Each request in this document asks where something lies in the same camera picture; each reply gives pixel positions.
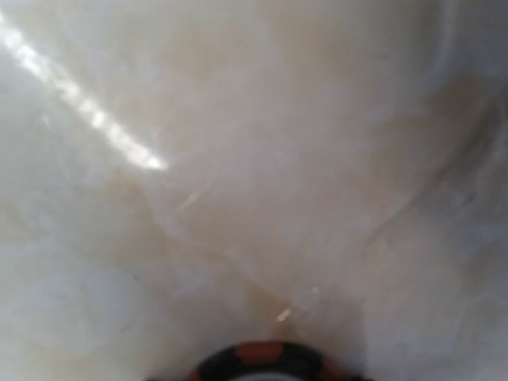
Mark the black poker chip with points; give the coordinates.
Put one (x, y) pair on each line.
(268, 360)

